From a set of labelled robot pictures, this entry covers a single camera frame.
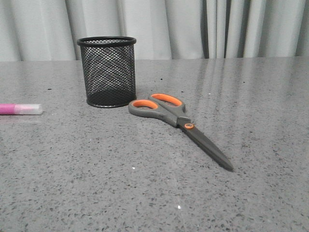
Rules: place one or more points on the grey orange scissors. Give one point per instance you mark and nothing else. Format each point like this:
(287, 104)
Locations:
(172, 111)

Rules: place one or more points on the black mesh pen holder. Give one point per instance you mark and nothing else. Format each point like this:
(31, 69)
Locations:
(109, 70)

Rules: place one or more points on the pink highlighter pen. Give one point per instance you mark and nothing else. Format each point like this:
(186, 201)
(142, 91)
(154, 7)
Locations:
(20, 109)

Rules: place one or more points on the grey curtain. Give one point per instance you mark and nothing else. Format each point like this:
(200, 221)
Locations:
(164, 29)

